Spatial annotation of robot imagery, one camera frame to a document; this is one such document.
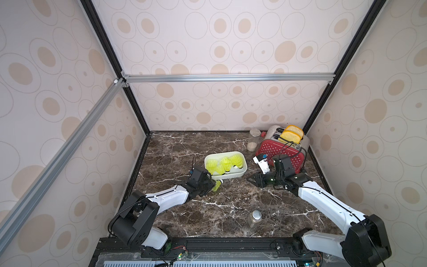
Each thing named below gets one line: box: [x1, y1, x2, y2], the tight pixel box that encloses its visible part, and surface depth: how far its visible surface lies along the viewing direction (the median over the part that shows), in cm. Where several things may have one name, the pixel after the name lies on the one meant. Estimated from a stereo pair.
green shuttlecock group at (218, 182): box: [212, 179, 224, 192], surface depth 94 cm
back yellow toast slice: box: [284, 124, 305, 139], surface depth 93 cm
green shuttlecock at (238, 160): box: [230, 154, 243, 169], surface depth 101 cm
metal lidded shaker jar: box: [247, 209, 263, 229], surface depth 75 cm
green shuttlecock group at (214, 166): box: [205, 158, 223, 176], surface depth 99 cm
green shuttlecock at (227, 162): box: [220, 156, 233, 174], surface depth 102 cm
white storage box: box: [204, 151, 248, 180], surface depth 100 cm
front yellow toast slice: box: [279, 130, 301, 145], surface depth 90 cm
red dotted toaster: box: [255, 125, 311, 175], surface depth 93 cm
